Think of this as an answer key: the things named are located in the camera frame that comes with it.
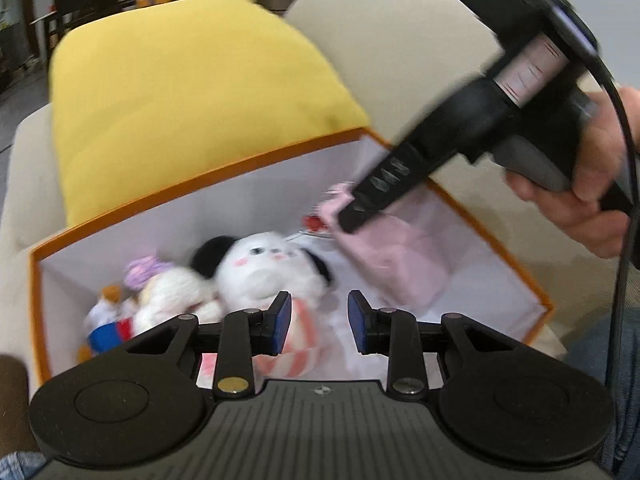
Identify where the beige sofa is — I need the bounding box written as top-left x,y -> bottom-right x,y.
0,0 -> 640,356

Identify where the cream crochet doll purple flower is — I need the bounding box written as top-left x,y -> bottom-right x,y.
122,255 -> 223,333

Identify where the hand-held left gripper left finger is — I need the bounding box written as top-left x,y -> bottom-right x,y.
125,291 -> 293,396

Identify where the brown sock foot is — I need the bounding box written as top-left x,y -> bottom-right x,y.
0,355 -> 38,453

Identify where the white blue duck plush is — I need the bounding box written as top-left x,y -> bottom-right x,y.
77,285 -> 138,363

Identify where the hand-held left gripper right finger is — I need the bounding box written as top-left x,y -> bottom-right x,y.
347,290 -> 521,396

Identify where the person's right hand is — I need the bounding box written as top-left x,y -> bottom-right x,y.
505,85 -> 640,260

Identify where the yellow pillow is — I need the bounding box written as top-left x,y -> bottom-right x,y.
49,0 -> 371,226

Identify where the white plush with striped body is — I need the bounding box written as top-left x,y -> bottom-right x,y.
190,230 -> 336,378

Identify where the pink fabric pouch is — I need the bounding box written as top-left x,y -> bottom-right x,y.
320,182 -> 453,308

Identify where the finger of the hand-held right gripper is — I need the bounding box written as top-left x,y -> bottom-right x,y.
336,142 -> 441,235

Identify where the black cable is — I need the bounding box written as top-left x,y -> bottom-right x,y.
560,0 -> 632,391

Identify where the orange cardboard box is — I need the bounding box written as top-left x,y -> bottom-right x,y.
29,127 -> 557,386

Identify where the red charm keychain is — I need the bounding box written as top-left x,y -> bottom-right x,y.
302,215 -> 333,238

